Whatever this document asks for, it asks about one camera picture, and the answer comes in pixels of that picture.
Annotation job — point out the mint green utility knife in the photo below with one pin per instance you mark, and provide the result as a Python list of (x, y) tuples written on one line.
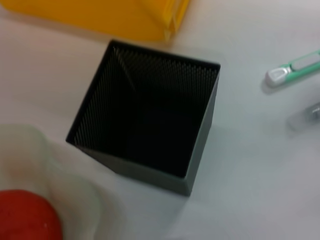
[(292, 68)]

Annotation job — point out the red-orange orange fruit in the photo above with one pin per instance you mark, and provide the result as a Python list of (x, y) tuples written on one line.
[(27, 217)]

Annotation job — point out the black mesh pen holder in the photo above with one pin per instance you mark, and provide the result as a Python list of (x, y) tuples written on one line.
[(150, 120)]

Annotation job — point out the pale green glass fruit plate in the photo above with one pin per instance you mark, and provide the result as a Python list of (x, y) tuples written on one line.
[(75, 190)]

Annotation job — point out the grey pen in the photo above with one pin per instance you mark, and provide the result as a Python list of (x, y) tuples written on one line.
[(308, 115)]

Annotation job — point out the yellow plastic storage bin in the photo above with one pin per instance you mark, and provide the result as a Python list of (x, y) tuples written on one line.
[(100, 17)]

